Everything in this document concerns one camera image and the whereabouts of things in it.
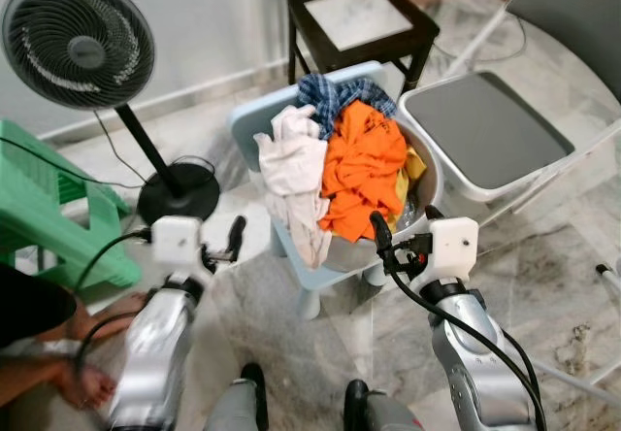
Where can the cream white garment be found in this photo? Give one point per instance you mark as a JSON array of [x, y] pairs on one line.
[[291, 169]]

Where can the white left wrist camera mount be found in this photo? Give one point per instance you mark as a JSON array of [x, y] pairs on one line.
[[175, 242]]

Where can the grey left robot leg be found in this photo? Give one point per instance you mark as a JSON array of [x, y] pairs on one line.
[[238, 407]]

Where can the person's black shorts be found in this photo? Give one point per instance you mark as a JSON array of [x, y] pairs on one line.
[[29, 305]]

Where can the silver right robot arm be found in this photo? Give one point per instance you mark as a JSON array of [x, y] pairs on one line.
[[475, 353]]

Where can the person's bare leg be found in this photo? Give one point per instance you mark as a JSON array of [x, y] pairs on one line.
[[107, 319], [82, 387]]

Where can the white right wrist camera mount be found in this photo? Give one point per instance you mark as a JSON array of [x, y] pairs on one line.
[[451, 247]]

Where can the orange garment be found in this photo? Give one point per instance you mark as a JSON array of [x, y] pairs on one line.
[[364, 169]]

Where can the grey white folding chair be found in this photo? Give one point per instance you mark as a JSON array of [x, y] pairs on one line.
[[485, 130]]

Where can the dark wooden chair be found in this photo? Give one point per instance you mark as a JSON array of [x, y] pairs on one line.
[[378, 50]]

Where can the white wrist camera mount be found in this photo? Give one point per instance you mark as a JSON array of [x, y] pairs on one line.
[[175, 242], [451, 247]]

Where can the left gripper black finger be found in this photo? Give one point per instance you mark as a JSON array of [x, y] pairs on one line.
[[238, 235]]

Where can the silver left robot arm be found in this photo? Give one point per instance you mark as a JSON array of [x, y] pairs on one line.
[[155, 353]]

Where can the green plastic stool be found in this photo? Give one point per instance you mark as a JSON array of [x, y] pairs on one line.
[[49, 198]]

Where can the black standing fan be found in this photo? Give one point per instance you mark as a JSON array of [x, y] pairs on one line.
[[78, 43]]

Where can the white pole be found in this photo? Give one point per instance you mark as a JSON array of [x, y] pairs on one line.
[[582, 382]]

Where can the blue plaid garment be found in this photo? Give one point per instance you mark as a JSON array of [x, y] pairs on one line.
[[325, 96]]

